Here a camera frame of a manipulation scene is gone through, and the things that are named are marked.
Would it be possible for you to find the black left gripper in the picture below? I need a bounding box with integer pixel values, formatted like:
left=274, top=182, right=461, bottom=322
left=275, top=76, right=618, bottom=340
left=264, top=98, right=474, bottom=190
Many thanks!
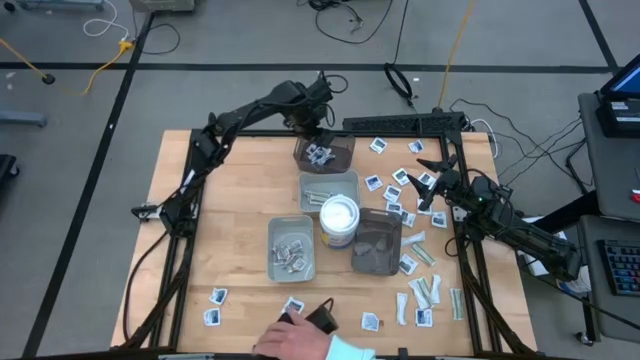
left=292, top=114, right=338, bottom=150

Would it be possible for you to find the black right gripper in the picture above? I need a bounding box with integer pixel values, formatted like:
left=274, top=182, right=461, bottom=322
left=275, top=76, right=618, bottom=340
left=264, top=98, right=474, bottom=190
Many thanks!
left=406, top=153, right=472, bottom=212

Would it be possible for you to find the person's forearm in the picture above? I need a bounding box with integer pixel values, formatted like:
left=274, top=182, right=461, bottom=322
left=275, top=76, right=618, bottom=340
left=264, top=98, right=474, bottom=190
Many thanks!
left=324, top=333, right=377, bottom=360

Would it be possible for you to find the dark translucent plastic bin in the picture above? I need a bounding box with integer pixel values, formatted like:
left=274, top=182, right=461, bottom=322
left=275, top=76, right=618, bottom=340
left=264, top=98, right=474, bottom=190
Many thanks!
left=293, top=134, right=358, bottom=176
left=350, top=207, right=403, bottom=278

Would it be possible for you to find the light grey plastic bin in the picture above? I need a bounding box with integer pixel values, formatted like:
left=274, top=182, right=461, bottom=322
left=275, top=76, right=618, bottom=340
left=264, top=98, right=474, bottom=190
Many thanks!
left=266, top=214, right=317, bottom=284
left=297, top=169, right=362, bottom=217

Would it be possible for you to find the Lysol wipes canister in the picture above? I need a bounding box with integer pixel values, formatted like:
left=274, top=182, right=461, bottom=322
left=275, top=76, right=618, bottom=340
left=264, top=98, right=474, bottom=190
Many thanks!
left=319, top=194, right=361, bottom=250

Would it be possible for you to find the grey side desk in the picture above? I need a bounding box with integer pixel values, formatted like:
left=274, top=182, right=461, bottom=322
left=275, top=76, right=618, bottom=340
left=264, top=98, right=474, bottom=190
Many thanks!
left=578, top=92, right=640, bottom=222

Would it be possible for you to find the black laptop computer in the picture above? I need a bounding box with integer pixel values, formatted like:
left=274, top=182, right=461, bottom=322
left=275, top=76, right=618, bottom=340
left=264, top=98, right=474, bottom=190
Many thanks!
left=597, top=53, right=640, bottom=139

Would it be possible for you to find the person's hand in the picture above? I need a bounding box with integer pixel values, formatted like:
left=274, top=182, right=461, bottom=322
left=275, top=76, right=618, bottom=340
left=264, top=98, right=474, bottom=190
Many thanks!
left=252, top=312, right=334, bottom=360

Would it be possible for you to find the black computer keyboard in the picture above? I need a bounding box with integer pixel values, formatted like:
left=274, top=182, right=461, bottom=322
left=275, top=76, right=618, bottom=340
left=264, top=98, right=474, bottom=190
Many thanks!
left=596, top=238, right=640, bottom=297

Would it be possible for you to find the grey equipment box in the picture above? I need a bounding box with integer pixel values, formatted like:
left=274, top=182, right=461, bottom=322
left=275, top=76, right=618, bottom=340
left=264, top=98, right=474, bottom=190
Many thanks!
left=128, top=0, right=196, bottom=14

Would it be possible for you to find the grey keyboard desk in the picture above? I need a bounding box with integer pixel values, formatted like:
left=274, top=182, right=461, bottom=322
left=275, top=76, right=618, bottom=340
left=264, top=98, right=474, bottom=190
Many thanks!
left=574, top=214, right=640, bottom=346

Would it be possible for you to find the grey floor plate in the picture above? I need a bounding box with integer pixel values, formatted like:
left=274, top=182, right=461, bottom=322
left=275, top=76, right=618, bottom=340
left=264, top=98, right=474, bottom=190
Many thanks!
left=0, top=109, right=49, bottom=128

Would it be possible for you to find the black caster base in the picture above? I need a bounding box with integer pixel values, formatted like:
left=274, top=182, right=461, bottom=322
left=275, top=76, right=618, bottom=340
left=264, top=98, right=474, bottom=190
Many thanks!
left=0, top=153, right=21, bottom=180

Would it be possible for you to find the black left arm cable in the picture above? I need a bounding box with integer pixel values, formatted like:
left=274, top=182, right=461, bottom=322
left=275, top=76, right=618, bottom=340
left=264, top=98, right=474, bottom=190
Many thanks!
left=319, top=72, right=350, bottom=97

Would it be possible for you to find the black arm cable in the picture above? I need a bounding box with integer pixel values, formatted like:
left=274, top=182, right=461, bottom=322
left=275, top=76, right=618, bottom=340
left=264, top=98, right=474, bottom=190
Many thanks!
left=319, top=72, right=350, bottom=97
left=443, top=219, right=471, bottom=259

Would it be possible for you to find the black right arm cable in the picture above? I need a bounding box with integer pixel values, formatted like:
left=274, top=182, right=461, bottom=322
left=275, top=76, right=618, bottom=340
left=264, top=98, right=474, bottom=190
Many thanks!
left=443, top=219, right=471, bottom=259

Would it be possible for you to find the black aluminium table frame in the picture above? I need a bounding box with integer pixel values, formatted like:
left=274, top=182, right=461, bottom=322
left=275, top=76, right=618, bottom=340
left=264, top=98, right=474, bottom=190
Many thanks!
left=119, top=111, right=539, bottom=360

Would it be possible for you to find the black cable coil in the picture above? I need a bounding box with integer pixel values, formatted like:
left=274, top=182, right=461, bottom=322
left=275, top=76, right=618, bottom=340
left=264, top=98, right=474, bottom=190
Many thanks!
left=382, top=61, right=415, bottom=109

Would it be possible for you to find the yellow hanging cable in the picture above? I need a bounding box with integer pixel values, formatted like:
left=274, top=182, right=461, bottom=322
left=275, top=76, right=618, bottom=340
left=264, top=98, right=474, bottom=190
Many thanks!
left=437, top=0, right=477, bottom=110

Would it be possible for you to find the black hanging cable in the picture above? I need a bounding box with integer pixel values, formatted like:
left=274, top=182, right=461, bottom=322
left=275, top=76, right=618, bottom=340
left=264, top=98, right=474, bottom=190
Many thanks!
left=391, top=0, right=411, bottom=69

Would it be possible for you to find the black floor cable bundle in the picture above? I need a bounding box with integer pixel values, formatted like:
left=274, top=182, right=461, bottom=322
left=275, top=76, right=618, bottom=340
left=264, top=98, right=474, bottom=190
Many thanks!
left=297, top=0, right=396, bottom=46

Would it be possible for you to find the black floor cable loop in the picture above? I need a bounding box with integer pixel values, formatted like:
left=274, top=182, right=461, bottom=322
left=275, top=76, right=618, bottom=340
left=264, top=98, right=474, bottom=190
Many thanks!
left=130, top=9, right=182, bottom=56

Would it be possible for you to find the black base power cable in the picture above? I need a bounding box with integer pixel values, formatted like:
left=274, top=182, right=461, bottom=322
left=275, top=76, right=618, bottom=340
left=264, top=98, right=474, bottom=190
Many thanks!
left=122, top=232, right=169, bottom=342

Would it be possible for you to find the white floor cable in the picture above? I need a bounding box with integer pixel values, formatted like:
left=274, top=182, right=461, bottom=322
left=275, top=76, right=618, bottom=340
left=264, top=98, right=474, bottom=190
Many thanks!
left=82, top=0, right=132, bottom=44

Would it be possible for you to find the yellow floor cable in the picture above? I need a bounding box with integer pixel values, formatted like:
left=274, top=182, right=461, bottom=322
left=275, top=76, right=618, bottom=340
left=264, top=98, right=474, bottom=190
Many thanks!
left=0, top=37, right=136, bottom=97

